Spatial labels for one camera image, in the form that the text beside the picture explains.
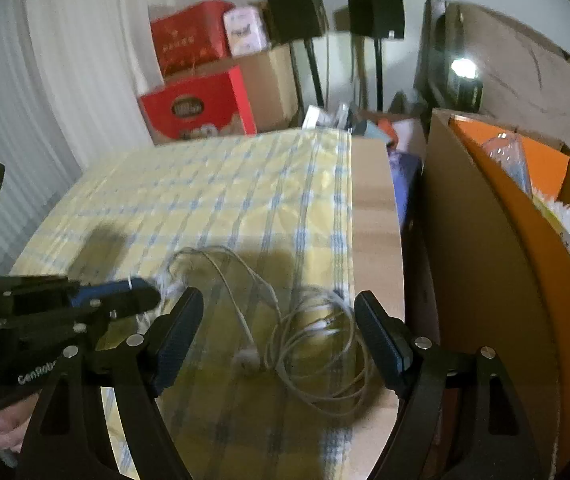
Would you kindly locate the open cardboard clutter box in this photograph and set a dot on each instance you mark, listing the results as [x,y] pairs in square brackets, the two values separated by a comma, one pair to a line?
[412,132]

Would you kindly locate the small black lit device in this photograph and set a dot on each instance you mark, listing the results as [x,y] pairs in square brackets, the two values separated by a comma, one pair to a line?
[467,90]

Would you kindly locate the black speaker stand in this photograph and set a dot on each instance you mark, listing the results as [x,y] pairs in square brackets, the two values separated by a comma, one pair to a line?
[380,75]
[311,75]

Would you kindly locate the black speaker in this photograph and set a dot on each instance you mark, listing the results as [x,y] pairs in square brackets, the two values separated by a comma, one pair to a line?
[375,10]
[295,10]

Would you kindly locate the purple packet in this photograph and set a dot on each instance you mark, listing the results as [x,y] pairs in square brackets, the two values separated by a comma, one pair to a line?
[405,190]

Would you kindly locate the brown sofa cushion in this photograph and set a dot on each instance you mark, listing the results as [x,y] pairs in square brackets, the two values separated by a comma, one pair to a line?
[520,80]

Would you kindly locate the brown cardboard box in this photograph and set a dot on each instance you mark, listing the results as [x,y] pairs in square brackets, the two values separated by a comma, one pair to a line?
[275,90]

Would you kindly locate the white earphones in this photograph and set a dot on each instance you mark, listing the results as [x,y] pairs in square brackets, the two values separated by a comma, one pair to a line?
[245,362]

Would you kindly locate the red box with gold print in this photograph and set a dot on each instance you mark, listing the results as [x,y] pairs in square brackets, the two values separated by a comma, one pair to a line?
[190,40]

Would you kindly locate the red box with round label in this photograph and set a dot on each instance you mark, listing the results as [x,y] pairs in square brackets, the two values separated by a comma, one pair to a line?
[195,110]

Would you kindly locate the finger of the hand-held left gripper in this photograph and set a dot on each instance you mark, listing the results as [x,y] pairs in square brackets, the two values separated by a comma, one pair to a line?
[130,310]
[105,290]

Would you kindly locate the brown sofa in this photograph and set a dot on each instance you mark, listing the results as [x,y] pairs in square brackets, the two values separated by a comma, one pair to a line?
[435,50]

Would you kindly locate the clear plastic cup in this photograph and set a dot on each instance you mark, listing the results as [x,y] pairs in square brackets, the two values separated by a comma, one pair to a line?
[507,160]

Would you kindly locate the yellow checked tablecloth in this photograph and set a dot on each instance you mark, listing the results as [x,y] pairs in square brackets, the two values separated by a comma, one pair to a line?
[190,200]

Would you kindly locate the light blue tube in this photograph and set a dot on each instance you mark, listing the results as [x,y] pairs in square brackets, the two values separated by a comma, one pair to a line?
[365,129]

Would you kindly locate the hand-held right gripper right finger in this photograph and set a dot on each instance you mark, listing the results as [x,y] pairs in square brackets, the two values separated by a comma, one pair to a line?
[382,340]

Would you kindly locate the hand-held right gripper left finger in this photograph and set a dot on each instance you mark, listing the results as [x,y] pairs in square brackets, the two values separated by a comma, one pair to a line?
[180,330]

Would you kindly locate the orange cardboard box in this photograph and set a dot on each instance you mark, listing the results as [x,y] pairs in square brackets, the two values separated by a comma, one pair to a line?
[490,260]

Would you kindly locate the orange paper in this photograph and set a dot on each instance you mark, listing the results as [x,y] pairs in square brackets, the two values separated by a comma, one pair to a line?
[390,132]

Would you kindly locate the white curtain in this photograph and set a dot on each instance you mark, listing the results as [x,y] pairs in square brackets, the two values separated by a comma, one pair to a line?
[40,85]

